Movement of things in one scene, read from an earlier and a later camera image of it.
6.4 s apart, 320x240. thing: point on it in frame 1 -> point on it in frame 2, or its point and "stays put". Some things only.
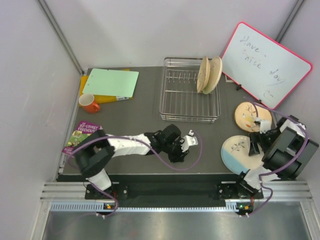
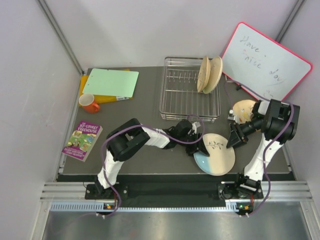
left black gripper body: [174, 150] -> [190, 148]
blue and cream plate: [235, 154] -> [222, 159]
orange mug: [86, 100] stays put
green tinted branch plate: [216, 68] stays put
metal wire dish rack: [180, 100] stays put
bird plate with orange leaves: [203, 75] stays put
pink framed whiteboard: [266, 69] stays put
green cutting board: [116, 83] stays put
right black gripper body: [265, 139] -> [250, 126]
